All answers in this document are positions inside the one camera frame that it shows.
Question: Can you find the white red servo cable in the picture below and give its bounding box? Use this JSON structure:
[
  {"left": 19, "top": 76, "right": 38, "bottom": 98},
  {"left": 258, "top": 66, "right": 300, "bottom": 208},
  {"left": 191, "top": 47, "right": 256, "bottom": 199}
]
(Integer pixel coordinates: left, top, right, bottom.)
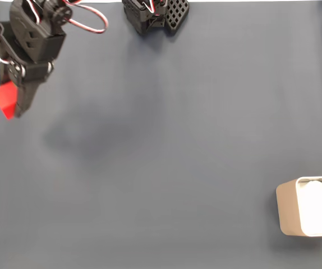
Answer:
[
  {"left": 23, "top": 0, "right": 42, "bottom": 25},
  {"left": 62, "top": 0, "right": 109, "bottom": 34}
]

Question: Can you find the red cube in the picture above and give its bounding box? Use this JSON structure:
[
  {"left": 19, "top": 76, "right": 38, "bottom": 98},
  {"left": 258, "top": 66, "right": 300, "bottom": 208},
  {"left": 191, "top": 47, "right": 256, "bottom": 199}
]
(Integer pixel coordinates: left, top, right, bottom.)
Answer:
[{"left": 0, "top": 81, "right": 19, "bottom": 120}]

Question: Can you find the grey blue table mat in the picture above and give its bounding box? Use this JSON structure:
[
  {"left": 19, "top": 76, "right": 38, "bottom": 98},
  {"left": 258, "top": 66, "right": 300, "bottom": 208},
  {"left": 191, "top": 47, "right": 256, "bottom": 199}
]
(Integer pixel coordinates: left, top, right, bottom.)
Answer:
[{"left": 0, "top": 1, "right": 322, "bottom": 269}]

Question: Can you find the white crumpled tissue paper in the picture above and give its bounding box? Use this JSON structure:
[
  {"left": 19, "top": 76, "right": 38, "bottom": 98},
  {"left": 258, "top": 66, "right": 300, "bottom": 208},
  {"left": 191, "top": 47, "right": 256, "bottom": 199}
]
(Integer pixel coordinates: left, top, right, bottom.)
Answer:
[{"left": 300, "top": 180, "right": 322, "bottom": 236}]

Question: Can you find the beige metal box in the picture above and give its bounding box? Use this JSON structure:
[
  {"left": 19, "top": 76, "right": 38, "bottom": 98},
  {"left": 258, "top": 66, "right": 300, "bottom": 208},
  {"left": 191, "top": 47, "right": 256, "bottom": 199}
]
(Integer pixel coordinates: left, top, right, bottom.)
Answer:
[{"left": 275, "top": 175, "right": 322, "bottom": 238}]

